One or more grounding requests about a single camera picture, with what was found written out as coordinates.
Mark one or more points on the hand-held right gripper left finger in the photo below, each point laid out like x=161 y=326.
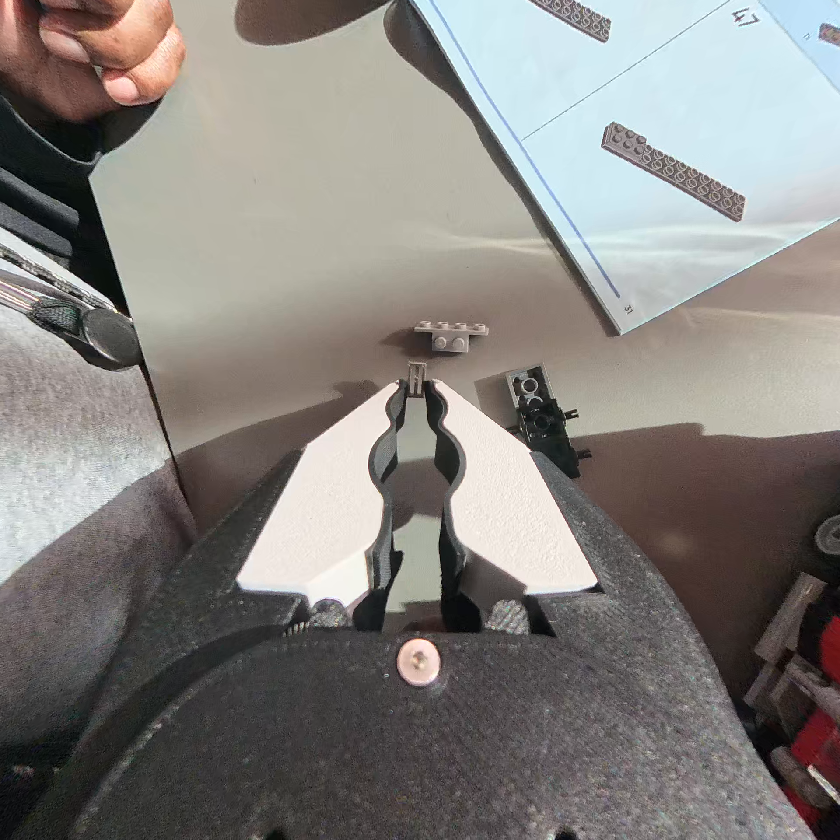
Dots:
x=315 y=518

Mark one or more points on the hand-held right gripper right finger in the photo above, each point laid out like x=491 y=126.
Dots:
x=512 y=525

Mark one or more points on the small grey brick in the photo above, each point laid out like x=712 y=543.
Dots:
x=418 y=379

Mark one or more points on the grey bracket brick plate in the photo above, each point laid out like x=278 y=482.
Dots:
x=453 y=331

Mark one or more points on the person's left forearm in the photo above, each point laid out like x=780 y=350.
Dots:
x=39 y=170

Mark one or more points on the grey desk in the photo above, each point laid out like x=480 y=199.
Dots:
x=295 y=229

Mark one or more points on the person's left hand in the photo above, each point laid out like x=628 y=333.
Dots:
x=79 y=39

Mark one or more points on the black badge reel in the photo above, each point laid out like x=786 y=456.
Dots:
x=108 y=338

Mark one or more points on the black red toy brick truck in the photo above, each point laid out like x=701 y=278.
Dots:
x=820 y=741

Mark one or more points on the light blue instruction booklet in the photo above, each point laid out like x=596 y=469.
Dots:
x=656 y=85

